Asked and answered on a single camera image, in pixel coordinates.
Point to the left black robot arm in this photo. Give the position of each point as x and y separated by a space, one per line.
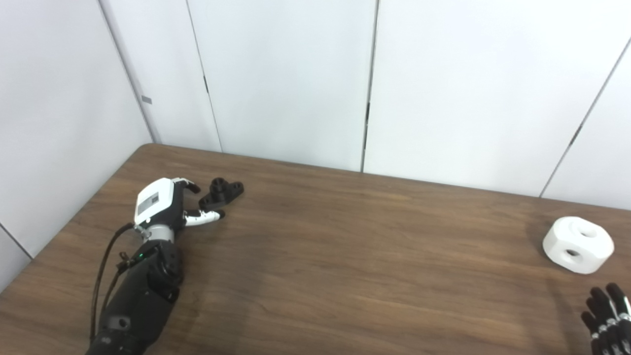
140 296

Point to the black flanged holder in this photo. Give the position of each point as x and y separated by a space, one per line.
219 193

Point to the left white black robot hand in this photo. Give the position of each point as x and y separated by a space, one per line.
154 202

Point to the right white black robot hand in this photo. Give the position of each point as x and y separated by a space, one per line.
611 320

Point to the round white block with holes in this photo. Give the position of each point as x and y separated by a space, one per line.
577 244

